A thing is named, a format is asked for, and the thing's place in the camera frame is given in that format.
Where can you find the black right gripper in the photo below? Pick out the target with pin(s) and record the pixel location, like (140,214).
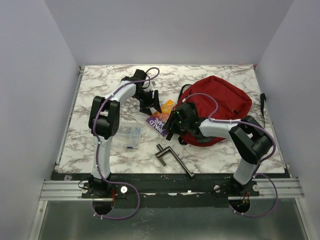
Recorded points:
(174,116)

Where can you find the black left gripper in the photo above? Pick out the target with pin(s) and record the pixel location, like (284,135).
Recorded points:
(146,109)

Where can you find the purple orange Roald Dahl book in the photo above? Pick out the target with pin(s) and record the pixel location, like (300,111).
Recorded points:
(157,120)

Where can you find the red backpack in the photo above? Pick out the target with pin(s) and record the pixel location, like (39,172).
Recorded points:
(216,98)

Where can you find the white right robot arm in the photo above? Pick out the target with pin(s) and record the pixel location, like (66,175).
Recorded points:
(254,143)

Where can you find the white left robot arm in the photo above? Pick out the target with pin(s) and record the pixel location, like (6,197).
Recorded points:
(104,120)

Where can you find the clear plastic bag of parts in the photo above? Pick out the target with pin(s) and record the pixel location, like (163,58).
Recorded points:
(129,135)

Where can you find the dark metal T-shaped tool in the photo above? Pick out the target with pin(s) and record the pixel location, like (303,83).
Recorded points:
(168,151)

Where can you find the aluminium rail frame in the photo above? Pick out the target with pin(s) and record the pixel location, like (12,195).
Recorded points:
(271,207)

